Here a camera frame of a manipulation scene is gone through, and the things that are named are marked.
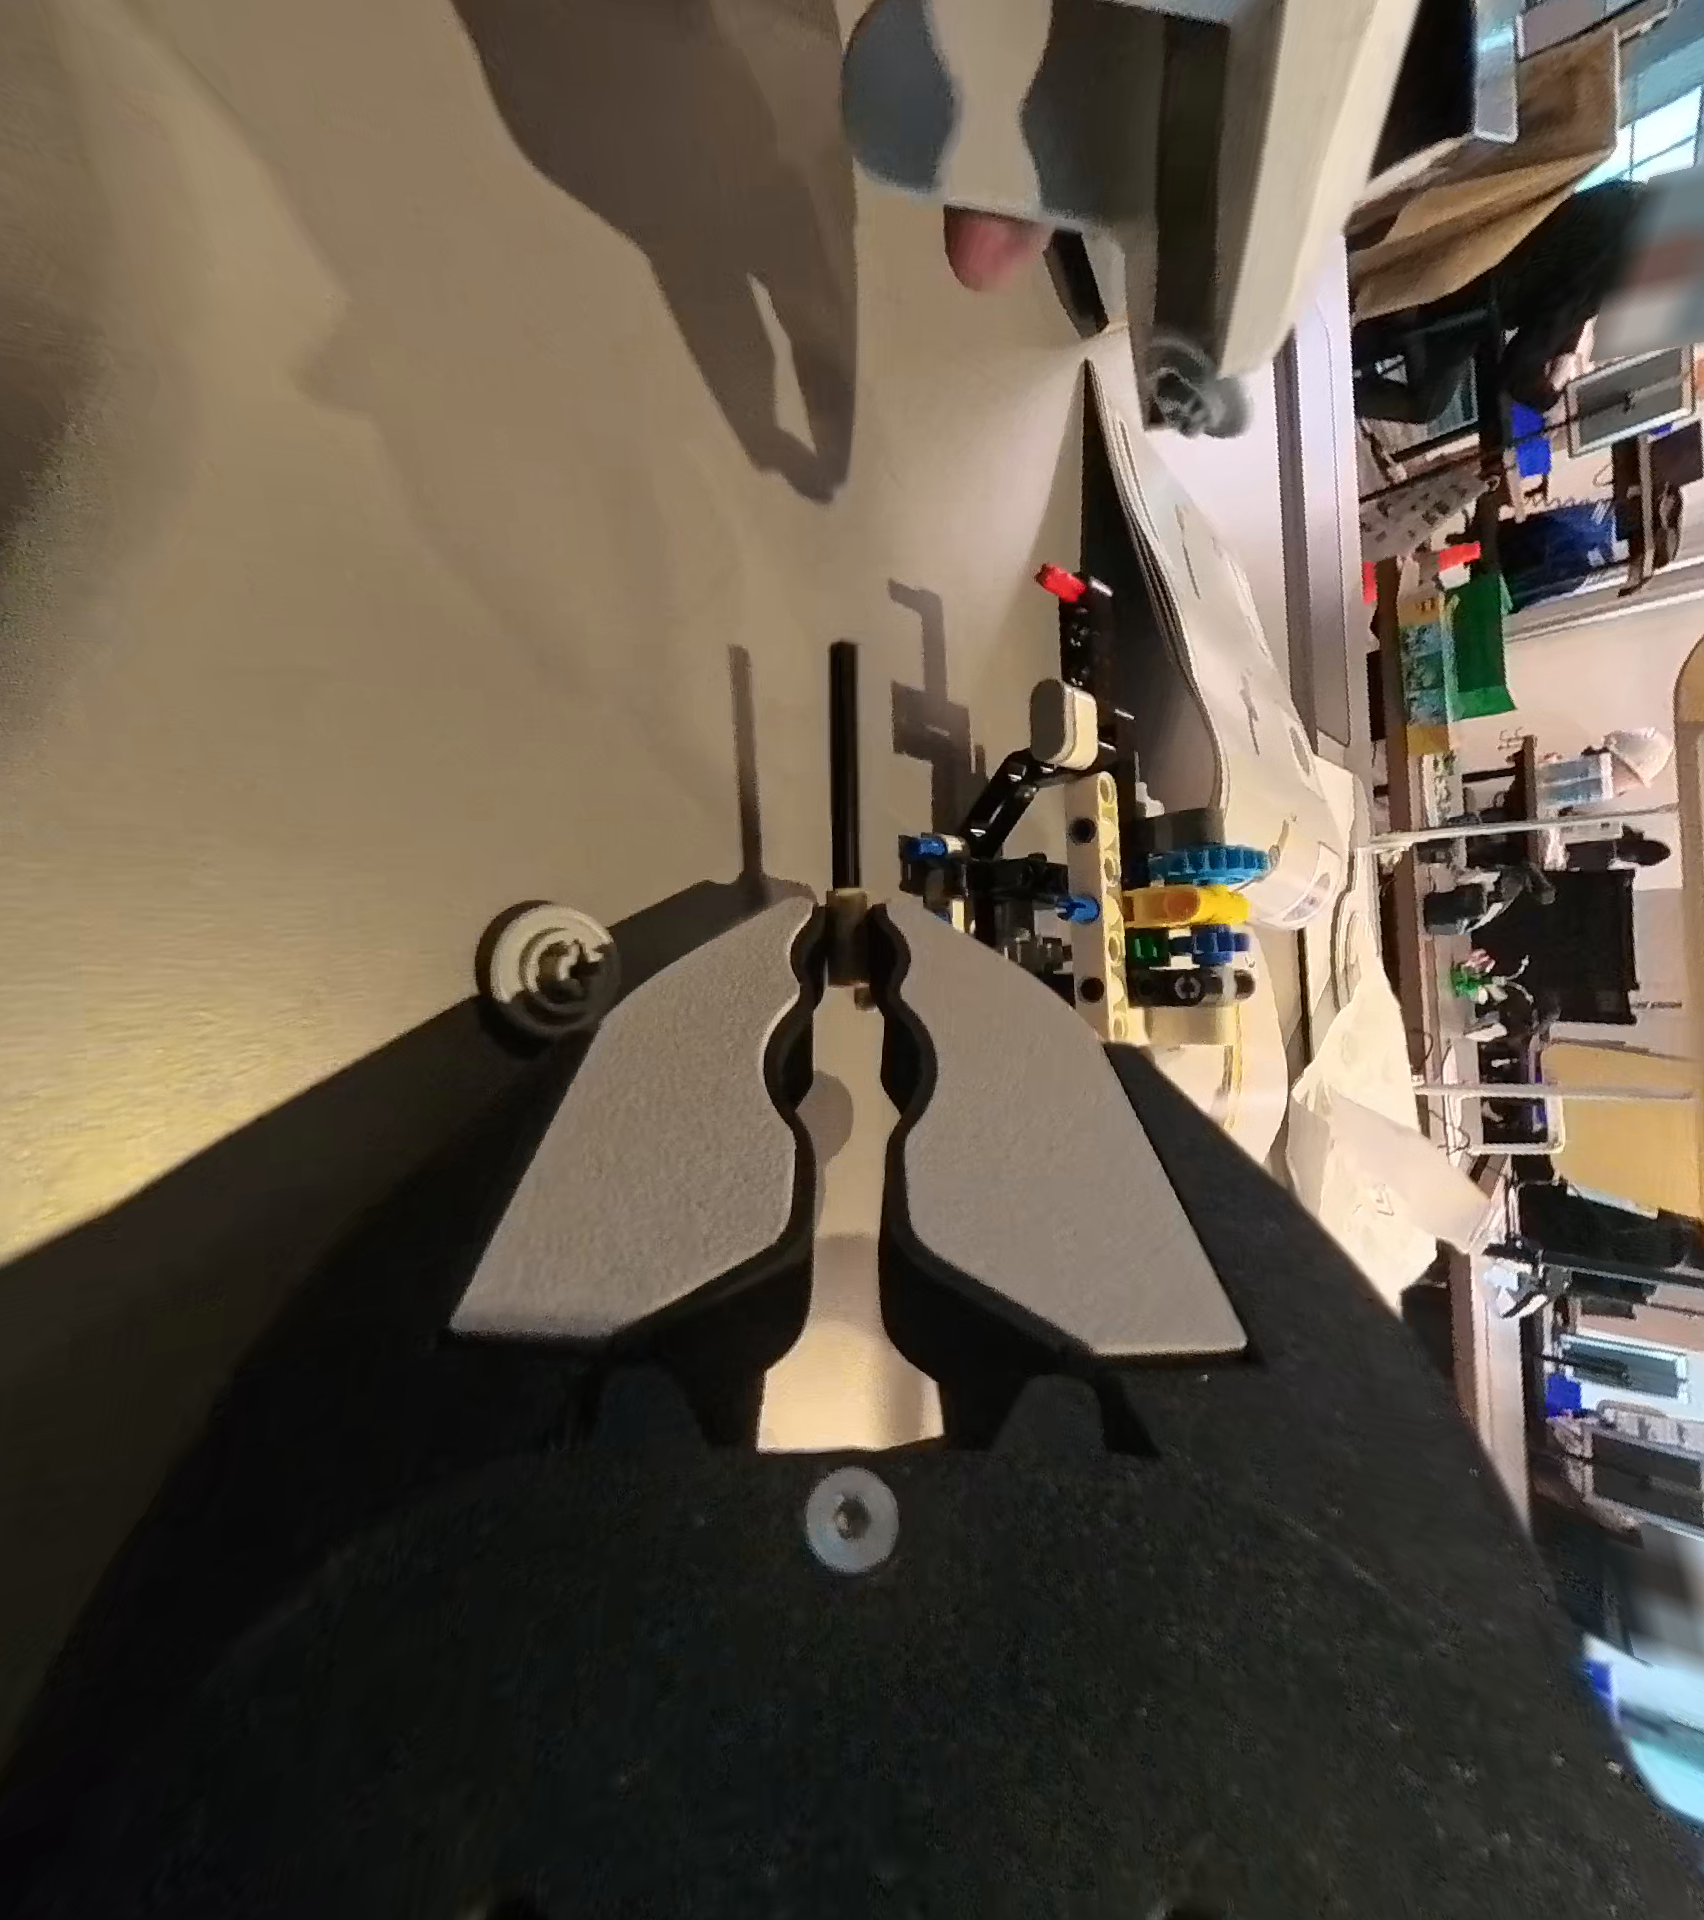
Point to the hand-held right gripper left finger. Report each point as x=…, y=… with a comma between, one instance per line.
x=643, y=1155

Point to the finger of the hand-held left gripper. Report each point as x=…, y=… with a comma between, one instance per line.
x=883, y=91
x=1077, y=165

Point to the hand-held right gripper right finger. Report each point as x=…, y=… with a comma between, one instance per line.
x=1062, y=1184

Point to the grey lego wheel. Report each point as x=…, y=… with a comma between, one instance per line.
x=536, y=969

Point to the black lego axle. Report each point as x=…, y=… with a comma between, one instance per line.
x=843, y=750

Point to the lego technic model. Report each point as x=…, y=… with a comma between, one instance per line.
x=1093, y=871

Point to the lego instruction booklet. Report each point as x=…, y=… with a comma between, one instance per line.
x=1212, y=600

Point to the person's left hand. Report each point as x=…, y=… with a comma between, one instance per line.
x=987, y=249

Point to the flat brown cardboard box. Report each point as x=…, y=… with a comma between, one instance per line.
x=1483, y=194

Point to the loose white paper sheets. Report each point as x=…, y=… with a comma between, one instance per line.
x=1376, y=1110

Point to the green box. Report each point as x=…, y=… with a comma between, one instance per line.
x=1467, y=645

